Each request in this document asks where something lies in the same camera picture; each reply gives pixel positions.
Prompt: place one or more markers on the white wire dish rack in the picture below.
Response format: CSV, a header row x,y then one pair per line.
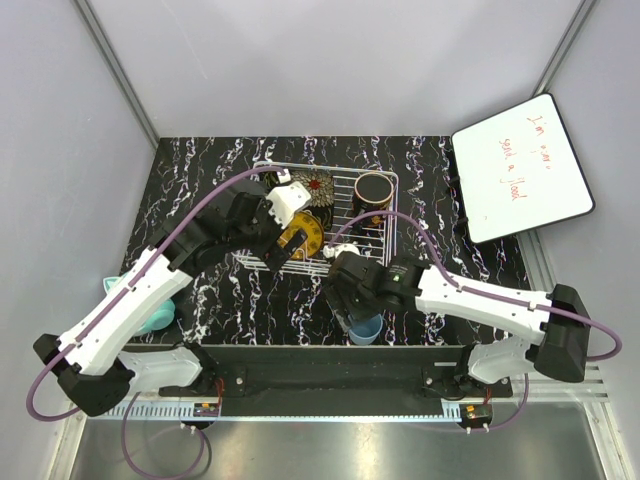
x,y
374,237

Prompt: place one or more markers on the light blue plastic cup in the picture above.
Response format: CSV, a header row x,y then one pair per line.
x,y
367,332

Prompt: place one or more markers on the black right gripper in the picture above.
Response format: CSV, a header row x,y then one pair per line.
x,y
338,296

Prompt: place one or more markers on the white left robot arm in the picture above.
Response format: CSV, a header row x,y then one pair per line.
x,y
89,360

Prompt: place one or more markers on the yellow patterned plate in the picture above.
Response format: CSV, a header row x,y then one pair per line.
x,y
313,230

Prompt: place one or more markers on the black floral square plate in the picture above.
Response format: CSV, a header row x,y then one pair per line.
x,y
319,184

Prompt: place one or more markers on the teal cat ear headphones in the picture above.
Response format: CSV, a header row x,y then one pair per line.
x,y
160,319

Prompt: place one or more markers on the aluminium rail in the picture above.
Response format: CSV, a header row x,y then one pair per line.
x,y
170,401

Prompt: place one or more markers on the red black lacquer bowl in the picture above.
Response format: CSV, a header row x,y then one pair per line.
x,y
372,192

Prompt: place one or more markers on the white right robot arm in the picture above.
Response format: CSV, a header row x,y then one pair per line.
x,y
548,332

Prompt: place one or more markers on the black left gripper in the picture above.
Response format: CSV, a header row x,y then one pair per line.
x,y
272,253

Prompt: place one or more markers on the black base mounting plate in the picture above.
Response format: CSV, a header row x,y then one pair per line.
x,y
334,381

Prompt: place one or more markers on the white whiteboard with red writing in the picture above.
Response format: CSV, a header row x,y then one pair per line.
x,y
518,171

